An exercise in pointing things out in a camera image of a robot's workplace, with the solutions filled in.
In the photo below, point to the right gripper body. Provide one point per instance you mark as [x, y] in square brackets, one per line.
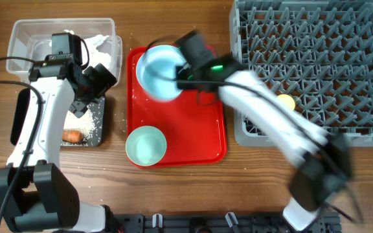
[183, 76]

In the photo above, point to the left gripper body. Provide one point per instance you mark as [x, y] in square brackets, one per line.
[97, 83]

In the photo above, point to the white rice pile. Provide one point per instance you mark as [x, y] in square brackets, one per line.
[89, 125]

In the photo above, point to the orange carrot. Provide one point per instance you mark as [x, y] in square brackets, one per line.
[72, 136]

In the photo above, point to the white napkin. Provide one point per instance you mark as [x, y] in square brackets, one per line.
[96, 55]

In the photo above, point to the light blue plate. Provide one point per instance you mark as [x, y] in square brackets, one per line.
[155, 72]

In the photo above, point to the light green bowl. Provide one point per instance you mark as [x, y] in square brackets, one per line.
[146, 146]

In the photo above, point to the yellow plastic cup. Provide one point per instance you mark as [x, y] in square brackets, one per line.
[287, 101]

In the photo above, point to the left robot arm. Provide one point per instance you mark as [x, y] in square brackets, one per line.
[34, 193]

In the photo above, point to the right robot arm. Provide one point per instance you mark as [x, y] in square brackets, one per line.
[322, 160]

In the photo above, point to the black waste tray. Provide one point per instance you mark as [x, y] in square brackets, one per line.
[21, 111]

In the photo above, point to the grey dishwasher rack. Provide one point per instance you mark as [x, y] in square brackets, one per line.
[318, 52]

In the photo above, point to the red serving tray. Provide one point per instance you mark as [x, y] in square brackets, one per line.
[193, 124]

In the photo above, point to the clear plastic bin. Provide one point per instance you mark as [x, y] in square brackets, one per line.
[32, 38]

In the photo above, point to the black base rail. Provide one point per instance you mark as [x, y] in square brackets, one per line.
[269, 222]

